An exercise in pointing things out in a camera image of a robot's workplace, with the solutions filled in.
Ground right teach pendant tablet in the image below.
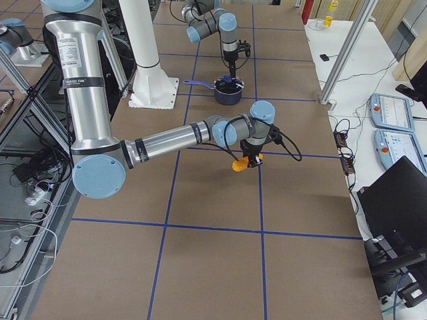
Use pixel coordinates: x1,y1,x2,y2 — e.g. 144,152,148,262
368,93,415,132

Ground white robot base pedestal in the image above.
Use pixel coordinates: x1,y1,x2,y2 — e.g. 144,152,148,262
119,0,179,110

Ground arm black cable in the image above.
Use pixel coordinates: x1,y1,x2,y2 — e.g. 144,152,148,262
199,118,303,163

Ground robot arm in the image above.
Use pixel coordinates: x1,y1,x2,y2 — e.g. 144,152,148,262
181,1,251,81
42,1,279,199

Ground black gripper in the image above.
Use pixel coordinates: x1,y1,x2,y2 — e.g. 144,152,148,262
240,125,280,157
222,39,250,79

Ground dark blue saucepan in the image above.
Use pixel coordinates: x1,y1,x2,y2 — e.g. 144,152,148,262
183,75,245,105

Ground black laptop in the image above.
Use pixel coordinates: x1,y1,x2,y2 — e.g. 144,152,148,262
357,156,426,247

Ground glass pot lid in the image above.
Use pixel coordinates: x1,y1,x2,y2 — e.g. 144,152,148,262
214,75,245,94

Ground aluminium frame post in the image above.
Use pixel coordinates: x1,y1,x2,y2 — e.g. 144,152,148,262
319,0,378,105

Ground teach pendant tablet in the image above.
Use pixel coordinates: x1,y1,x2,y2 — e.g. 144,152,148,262
374,129,426,174
368,93,415,132

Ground left teach pendant tablet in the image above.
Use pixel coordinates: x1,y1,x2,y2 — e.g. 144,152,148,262
374,129,426,174

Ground yellow cup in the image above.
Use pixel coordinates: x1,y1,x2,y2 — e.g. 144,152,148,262
324,15,333,28

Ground yellow corn cob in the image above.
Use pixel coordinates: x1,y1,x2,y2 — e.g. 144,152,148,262
232,154,264,172

